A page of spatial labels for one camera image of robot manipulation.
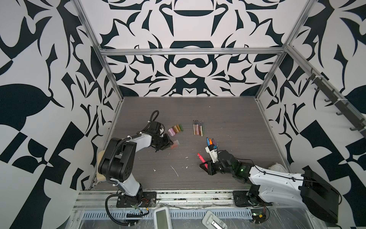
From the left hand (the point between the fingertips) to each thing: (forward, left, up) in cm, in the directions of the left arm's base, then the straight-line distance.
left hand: (173, 141), depth 92 cm
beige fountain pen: (+9, -14, -2) cm, 17 cm away
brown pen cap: (+10, -1, -2) cm, 10 cm away
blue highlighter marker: (0, -23, -2) cm, 23 cm away
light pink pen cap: (+8, +2, -2) cm, 8 cm away
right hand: (-18, -16, +4) cm, 24 cm away
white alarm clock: (-18, -60, 0) cm, 63 cm away
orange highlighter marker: (0, -25, -2) cm, 25 cm away
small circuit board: (-40, -43, -4) cm, 58 cm away
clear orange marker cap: (-1, -1, -2) cm, 2 cm away
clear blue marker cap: (+1, -3, -1) cm, 3 cm away
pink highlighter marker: (-15, -17, +6) cm, 23 cm away
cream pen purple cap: (+8, -19, -2) cm, 21 cm away
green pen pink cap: (+9, -21, -2) cm, 22 cm away
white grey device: (-42, -19, 0) cm, 45 cm away
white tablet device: (-40, +5, +2) cm, 40 cm away
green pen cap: (+11, -6, -3) cm, 13 cm away
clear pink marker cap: (-4, +1, -1) cm, 4 cm away
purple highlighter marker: (0, -27, -2) cm, 27 cm away
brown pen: (+8, -18, -2) cm, 20 cm away
